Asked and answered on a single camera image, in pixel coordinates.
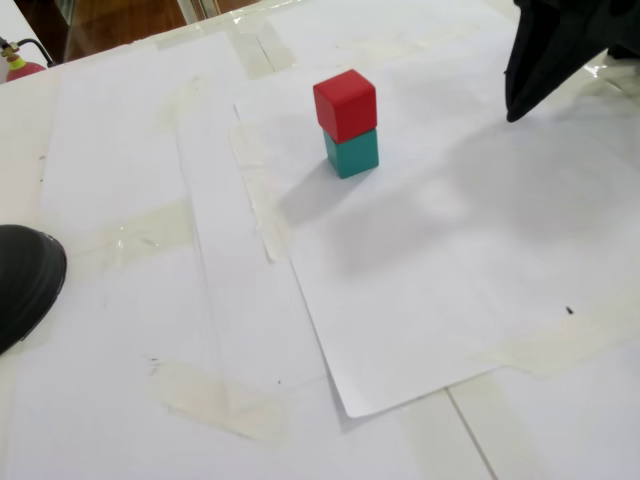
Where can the red fire extinguisher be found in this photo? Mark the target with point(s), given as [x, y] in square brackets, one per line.
[22, 70]

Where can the white paper sheet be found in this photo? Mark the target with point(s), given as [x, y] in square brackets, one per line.
[400, 275]
[260, 310]

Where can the teal blue cube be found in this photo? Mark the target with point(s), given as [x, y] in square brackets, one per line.
[352, 155]

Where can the beige masking tape strip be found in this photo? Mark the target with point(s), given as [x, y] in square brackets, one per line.
[220, 400]
[550, 350]
[265, 50]
[255, 200]
[140, 230]

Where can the black round dome object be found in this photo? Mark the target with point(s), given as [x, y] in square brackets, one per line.
[25, 285]

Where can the red cube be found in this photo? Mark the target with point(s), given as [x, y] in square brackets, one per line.
[345, 105]

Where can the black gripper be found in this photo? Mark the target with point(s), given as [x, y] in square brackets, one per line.
[542, 60]

